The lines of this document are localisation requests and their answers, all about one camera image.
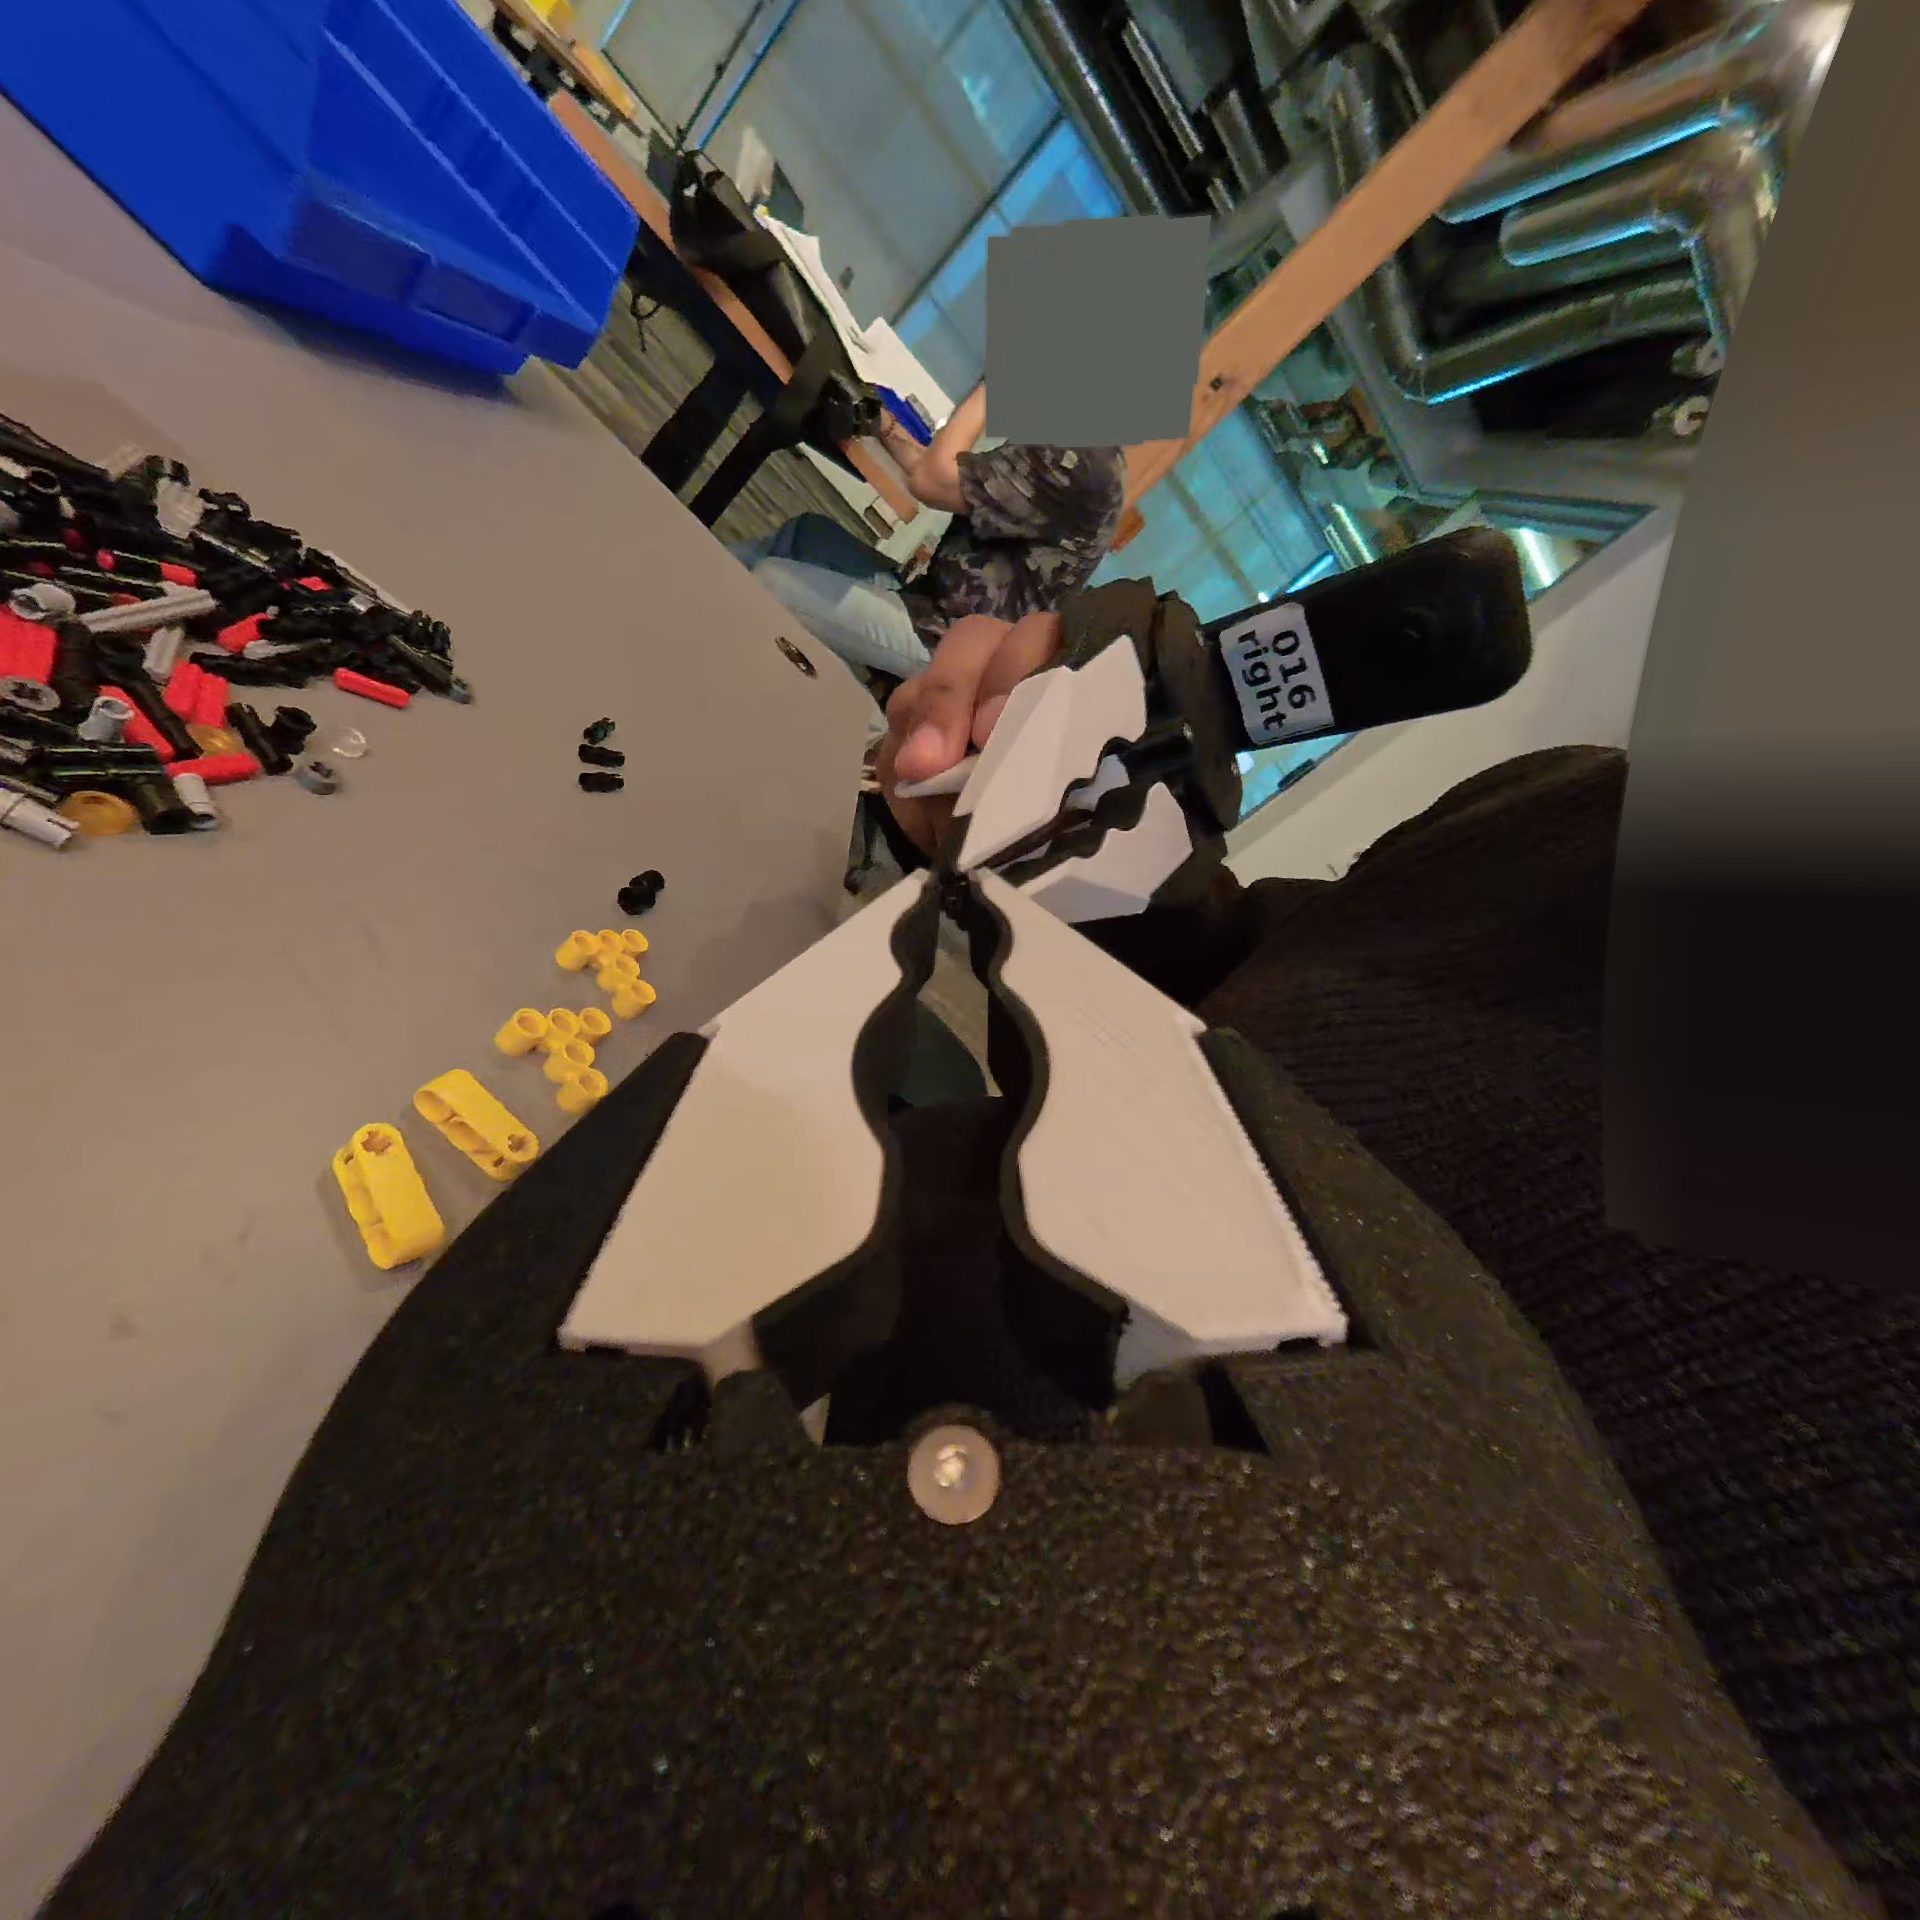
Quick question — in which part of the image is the person's right forearm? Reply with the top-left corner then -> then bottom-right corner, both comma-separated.
1190,744 -> 1637,1306

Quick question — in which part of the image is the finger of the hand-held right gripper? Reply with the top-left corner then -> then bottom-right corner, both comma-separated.
971,750 -> 1194,923
954,639 -> 1163,873

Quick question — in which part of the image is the blue plastic bin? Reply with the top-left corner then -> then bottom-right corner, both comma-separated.
0,0 -> 645,395

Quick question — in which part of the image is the wooden beam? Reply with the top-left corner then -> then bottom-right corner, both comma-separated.
1117,0 -> 1652,549

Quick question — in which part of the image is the yellow short beam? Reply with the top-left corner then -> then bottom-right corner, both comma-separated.
332,1122 -> 449,1272
412,1069 -> 542,1182

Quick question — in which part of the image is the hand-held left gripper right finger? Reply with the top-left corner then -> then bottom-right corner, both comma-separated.
959,873 -> 1349,1397

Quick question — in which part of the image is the wooden desk with black legs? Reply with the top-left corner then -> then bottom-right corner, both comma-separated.
546,88 -> 963,528

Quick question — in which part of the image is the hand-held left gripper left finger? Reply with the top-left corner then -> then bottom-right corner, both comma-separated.
557,873 -> 942,1411

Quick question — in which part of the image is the person's right hand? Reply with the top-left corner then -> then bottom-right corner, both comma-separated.
873,611 -> 1071,873

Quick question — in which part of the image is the silver ventilation duct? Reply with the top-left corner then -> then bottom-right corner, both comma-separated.
1035,0 -> 1771,496

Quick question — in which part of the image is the pile of black red pins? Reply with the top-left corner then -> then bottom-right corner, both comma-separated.
0,411 -> 473,855

